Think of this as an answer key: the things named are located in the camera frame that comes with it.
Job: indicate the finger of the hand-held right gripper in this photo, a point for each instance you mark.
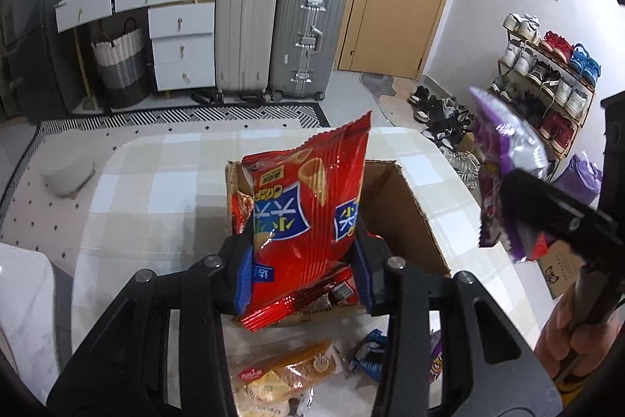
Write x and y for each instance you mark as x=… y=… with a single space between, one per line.
x=547 y=207

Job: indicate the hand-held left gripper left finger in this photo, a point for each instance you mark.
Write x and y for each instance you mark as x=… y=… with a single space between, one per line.
x=242 y=287

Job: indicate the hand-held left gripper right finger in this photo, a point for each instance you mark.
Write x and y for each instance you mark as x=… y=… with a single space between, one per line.
x=364 y=285

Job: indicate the red snack packet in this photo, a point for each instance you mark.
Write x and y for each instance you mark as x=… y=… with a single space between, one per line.
x=337 y=292
x=240 y=212

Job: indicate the blue snack packet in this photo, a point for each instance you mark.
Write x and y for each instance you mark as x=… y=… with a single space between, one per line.
x=368 y=356

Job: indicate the brown cardboard box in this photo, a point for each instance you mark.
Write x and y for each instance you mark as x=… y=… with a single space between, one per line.
x=405 y=221

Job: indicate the purple grape snack packet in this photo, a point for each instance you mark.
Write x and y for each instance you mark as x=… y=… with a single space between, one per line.
x=508 y=138

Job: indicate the large red chips bag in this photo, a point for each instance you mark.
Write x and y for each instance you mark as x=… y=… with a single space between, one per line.
x=298 y=212

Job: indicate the cream cracker packet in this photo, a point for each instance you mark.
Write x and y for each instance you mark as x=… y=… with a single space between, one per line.
x=268 y=390

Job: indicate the person's right hand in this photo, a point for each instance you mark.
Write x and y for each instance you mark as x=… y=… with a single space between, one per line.
x=581 y=348

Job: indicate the purple bag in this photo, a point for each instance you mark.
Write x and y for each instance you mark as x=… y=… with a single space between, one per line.
x=581 y=177

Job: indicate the cat print carton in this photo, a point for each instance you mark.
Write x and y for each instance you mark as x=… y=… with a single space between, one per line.
x=561 y=270

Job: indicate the rows of racked sneakers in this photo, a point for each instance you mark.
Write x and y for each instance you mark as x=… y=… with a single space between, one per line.
x=561 y=89

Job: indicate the orange snack packet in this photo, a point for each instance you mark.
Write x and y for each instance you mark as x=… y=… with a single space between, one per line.
x=307 y=361

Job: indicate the small cardboard carton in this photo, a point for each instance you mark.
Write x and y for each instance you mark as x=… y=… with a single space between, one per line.
x=468 y=146

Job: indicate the purple cartoon snack packet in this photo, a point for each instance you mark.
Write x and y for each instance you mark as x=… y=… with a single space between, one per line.
x=435 y=361

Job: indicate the plaid tablecloth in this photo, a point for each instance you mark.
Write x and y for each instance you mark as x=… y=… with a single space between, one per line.
x=161 y=202

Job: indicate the pile of loose shoes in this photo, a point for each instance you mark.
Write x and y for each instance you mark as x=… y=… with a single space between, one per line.
x=449 y=119

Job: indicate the wooden shoe rack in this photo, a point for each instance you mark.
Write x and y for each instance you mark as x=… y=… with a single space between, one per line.
x=499 y=72

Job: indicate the black white patterned rug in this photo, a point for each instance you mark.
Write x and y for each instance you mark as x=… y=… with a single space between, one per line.
x=195 y=116

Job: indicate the grey irregular doormat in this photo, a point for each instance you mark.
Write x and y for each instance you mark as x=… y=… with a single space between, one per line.
x=378 y=87

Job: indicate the white round stool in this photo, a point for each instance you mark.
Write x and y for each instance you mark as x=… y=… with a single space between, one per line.
x=68 y=172

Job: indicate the white marble side table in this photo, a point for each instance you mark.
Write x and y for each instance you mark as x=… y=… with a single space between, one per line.
x=24 y=299

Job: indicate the beige dotted rug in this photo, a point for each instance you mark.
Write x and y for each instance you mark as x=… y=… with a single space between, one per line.
x=29 y=212

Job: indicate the white drawer desk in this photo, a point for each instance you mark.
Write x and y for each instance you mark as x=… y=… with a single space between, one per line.
x=180 y=50

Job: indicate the woven laundry basket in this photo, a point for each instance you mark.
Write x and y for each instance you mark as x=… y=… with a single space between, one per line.
x=119 y=65

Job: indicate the cream suitcase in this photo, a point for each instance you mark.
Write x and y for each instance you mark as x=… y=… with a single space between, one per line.
x=244 y=31

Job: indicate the silver suitcase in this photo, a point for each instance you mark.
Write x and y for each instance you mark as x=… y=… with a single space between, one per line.
x=293 y=31

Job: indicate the dark grey refrigerator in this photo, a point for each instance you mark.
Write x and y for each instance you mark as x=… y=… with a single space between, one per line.
x=44 y=31

